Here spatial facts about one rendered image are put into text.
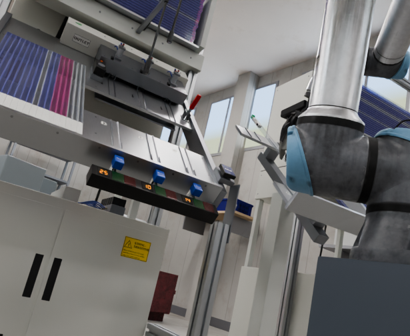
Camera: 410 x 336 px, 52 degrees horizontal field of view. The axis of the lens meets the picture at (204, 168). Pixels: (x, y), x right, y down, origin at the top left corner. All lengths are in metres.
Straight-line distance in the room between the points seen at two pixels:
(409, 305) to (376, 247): 0.10
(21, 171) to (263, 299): 2.89
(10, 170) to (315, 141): 3.31
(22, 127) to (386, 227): 0.76
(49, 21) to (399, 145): 1.42
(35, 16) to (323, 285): 1.48
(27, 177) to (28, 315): 2.66
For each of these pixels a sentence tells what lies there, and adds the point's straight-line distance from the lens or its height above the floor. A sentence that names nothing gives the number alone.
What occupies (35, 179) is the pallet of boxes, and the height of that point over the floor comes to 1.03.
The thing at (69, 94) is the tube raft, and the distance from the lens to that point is 1.23.
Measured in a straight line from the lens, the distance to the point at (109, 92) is 1.39.
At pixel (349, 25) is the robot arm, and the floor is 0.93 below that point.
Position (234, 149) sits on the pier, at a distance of 6.44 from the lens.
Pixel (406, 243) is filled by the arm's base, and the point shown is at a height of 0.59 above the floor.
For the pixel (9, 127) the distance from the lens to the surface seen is 1.02.
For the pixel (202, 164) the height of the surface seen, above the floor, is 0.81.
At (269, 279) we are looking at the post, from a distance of 1.34.
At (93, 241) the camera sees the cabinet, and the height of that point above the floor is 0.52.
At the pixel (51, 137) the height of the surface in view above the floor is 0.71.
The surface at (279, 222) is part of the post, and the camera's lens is 1.36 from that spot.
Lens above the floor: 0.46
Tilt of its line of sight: 16 degrees up
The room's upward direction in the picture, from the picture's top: 13 degrees clockwise
